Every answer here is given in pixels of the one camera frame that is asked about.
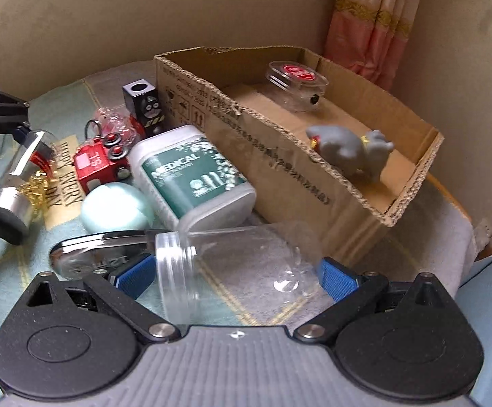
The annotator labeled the round clear red-label container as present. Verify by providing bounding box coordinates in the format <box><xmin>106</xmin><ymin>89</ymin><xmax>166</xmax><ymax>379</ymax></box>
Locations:
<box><xmin>265</xmin><ymin>60</ymin><xmax>330</xmax><ymax>113</ymax></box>

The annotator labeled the clear plastic jar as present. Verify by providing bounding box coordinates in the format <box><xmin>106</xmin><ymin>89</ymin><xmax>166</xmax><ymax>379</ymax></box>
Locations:
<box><xmin>155</xmin><ymin>220</ymin><xmax>336</xmax><ymax>326</ymax></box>

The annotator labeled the black toy figure block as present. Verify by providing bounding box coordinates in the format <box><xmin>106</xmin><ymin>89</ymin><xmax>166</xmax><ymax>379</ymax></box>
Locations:
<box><xmin>122</xmin><ymin>80</ymin><xmax>169</xmax><ymax>139</ymax></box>

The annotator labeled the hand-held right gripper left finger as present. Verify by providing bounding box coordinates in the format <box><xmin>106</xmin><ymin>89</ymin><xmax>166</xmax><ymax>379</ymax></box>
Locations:
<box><xmin>24</xmin><ymin>254</ymin><xmax>183</xmax><ymax>345</ymax></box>

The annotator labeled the cardboard box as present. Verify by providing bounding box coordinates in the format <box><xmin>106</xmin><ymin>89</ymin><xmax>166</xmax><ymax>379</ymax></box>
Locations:
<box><xmin>153</xmin><ymin>46</ymin><xmax>445</xmax><ymax>264</ymax></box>

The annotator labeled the pink curtain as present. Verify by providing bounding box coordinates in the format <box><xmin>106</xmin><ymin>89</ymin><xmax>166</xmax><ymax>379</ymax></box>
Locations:
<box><xmin>323</xmin><ymin>0</ymin><xmax>429</xmax><ymax>92</ymax></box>

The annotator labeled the grey toy animal figure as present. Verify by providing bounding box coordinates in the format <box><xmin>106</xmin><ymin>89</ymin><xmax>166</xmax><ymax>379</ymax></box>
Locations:
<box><xmin>305</xmin><ymin>124</ymin><xmax>395</xmax><ymax>184</ymax></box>

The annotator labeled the white green-label swab box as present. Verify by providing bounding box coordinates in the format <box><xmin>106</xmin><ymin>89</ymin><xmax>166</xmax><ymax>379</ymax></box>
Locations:
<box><xmin>127</xmin><ymin>125</ymin><xmax>258</xmax><ymax>232</ymax></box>

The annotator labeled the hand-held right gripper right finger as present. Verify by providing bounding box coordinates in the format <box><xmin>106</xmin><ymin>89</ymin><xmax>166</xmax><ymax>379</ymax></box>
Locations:
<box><xmin>294</xmin><ymin>258</ymin><xmax>457</xmax><ymax>343</ymax></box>

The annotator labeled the gold lettered card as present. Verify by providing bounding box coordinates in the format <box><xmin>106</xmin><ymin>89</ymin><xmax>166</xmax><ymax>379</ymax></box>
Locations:
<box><xmin>43</xmin><ymin>133</ymin><xmax>82</xmax><ymax>230</ymax></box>

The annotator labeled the clear red keyring charm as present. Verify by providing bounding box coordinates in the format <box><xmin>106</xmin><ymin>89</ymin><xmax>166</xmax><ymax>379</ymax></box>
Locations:
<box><xmin>86</xmin><ymin>106</ymin><xmax>146</xmax><ymax>141</ymax></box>

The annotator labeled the light blue checkered blanket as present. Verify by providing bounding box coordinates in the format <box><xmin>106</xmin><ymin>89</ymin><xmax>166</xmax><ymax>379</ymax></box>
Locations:
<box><xmin>0</xmin><ymin>61</ymin><xmax>486</xmax><ymax>407</ymax></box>

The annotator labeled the mint green egg-shaped case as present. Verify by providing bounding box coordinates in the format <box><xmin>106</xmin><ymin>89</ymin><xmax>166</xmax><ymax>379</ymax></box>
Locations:
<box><xmin>80</xmin><ymin>181</ymin><xmax>156</xmax><ymax>235</ymax></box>

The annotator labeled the large chrome nail clipper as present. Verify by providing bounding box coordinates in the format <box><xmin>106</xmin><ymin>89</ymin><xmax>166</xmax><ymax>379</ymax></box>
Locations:
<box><xmin>50</xmin><ymin>229</ymin><xmax>171</xmax><ymax>281</ymax></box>

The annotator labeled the glass bottle with gold stars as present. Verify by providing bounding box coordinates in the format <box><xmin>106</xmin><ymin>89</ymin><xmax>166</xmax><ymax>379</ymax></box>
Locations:
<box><xmin>0</xmin><ymin>129</ymin><xmax>60</xmax><ymax>235</ymax></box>

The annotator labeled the red toy vehicle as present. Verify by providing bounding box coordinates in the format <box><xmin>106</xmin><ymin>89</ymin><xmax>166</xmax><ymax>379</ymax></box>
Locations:
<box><xmin>73</xmin><ymin>133</ymin><xmax>135</xmax><ymax>194</ymax></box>

